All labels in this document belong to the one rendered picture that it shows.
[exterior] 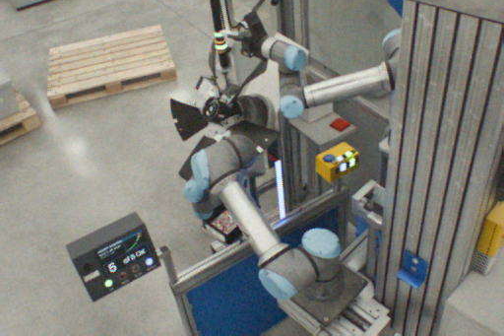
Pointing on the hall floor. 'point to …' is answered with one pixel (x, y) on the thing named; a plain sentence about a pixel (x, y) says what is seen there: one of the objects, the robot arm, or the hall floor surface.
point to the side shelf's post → (316, 172)
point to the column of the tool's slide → (294, 41)
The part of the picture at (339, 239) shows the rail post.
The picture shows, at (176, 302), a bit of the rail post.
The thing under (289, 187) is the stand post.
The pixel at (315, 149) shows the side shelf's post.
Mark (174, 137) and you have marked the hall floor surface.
